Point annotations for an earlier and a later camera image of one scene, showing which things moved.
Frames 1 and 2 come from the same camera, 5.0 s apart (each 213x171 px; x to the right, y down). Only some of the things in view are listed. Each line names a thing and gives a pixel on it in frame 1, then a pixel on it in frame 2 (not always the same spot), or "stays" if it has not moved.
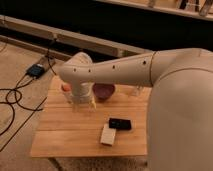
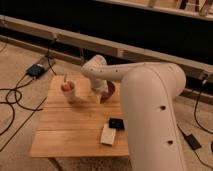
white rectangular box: x=108 y=135 stays
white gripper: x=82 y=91 → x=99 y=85
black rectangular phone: x=122 y=124 stays
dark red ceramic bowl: x=102 y=91 stays
